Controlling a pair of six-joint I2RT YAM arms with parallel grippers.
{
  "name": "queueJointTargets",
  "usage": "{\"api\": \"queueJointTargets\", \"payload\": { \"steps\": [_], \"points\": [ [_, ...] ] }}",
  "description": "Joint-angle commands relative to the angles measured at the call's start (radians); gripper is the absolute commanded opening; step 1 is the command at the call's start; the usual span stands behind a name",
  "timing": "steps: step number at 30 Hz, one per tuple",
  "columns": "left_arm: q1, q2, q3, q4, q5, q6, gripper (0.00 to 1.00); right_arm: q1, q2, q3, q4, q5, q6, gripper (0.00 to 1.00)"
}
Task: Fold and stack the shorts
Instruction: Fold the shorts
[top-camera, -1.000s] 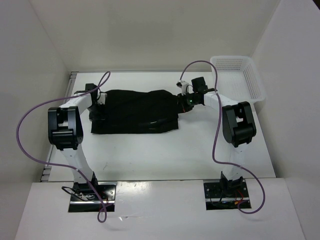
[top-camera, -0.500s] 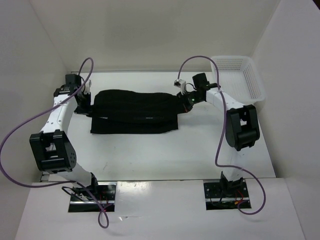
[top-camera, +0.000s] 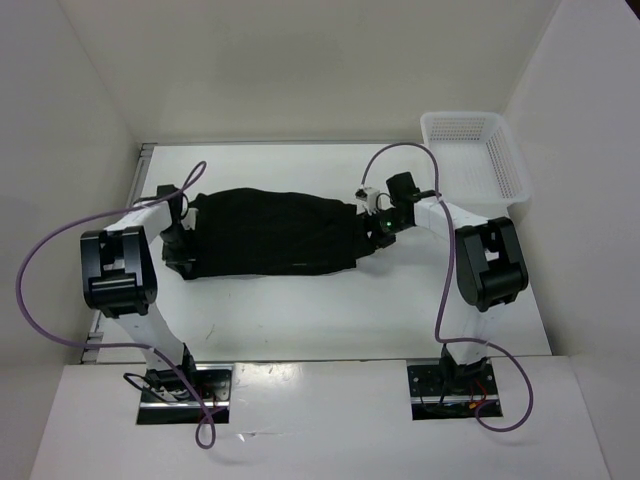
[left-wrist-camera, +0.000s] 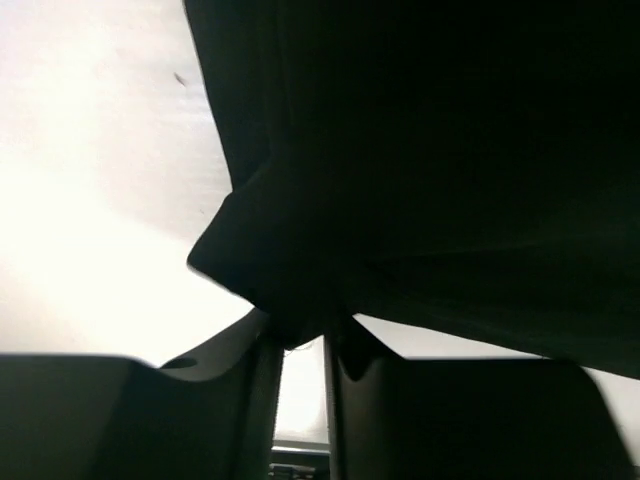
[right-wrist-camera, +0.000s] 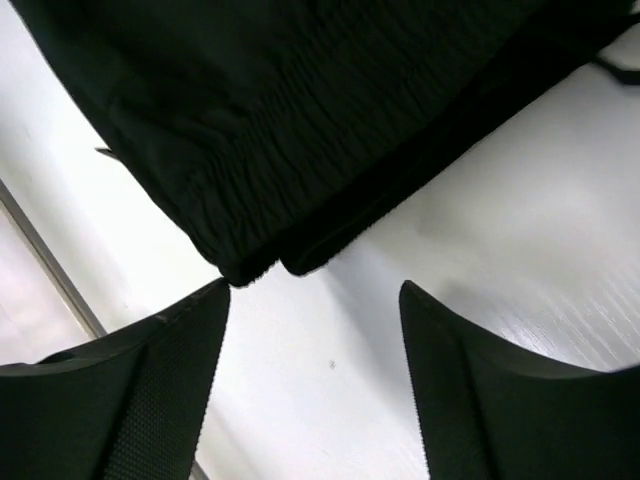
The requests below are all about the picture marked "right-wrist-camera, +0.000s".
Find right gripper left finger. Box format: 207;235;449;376
1;279;230;479

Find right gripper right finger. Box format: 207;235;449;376
399;281;639;479

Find black shorts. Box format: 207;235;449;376
13;0;639;286

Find aluminium table edge rail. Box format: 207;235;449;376
1;182;107;338

